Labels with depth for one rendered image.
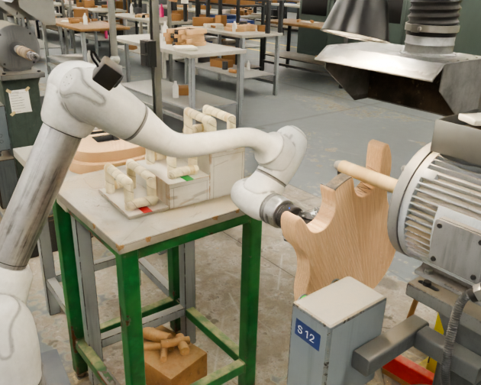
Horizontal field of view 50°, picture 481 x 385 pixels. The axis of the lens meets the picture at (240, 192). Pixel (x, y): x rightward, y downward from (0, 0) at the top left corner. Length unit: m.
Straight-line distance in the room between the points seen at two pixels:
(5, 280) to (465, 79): 1.15
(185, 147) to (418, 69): 0.58
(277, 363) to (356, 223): 1.39
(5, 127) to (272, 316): 1.90
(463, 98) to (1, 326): 1.09
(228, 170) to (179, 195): 0.20
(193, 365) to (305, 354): 1.38
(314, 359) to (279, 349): 1.64
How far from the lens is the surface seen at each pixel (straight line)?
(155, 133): 1.25
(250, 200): 1.48
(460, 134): 1.00
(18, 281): 1.44
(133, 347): 1.79
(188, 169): 1.79
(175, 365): 2.34
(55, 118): 1.33
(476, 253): 0.96
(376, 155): 1.26
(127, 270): 1.62
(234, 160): 1.85
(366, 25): 1.04
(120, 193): 1.89
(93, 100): 1.18
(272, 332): 2.72
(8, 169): 3.40
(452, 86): 1.11
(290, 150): 1.49
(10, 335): 1.29
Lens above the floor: 1.68
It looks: 23 degrees down
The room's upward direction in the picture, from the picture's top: 2 degrees clockwise
